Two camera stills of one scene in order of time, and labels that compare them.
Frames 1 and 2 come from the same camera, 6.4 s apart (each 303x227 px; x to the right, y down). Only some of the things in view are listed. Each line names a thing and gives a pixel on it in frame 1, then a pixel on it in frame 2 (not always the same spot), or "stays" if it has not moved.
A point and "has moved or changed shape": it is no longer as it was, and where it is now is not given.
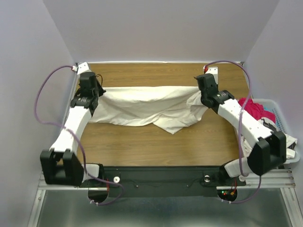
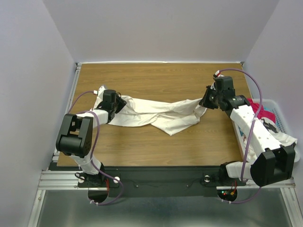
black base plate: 134,181 stays
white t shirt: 167,107 has moved or changed shape
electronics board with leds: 227,194 stays
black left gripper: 101,90 → 121,103
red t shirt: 256,110 stays
